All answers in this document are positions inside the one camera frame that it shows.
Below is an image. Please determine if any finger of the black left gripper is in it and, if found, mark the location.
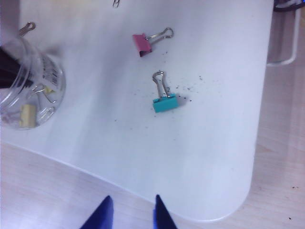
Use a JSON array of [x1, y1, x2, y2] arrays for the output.
[[0, 46, 21, 81]]

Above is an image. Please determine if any blue binder clip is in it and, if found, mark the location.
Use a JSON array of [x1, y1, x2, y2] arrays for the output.
[[18, 21, 37, 37]]

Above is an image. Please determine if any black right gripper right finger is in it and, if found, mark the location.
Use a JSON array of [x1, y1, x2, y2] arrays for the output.
[[152, 194, 178, 229]]

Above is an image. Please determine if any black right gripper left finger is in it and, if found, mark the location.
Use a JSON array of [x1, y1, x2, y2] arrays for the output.
[[80, 195, 114, 229]]

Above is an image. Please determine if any teal binder clip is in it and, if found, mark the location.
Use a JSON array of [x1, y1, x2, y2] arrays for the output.
[[152, 70, 179, 113]]

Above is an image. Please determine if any pink binder clip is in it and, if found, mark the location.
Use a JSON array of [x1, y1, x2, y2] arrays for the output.
[[132, 26, 174, 58]]

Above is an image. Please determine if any round transparent plastic box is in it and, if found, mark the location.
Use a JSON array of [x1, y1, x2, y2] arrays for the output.
[[0, 35, 67, 131]]

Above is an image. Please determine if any white desk riser board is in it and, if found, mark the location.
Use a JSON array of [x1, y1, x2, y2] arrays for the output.
[[0, 0, 275, 224]]

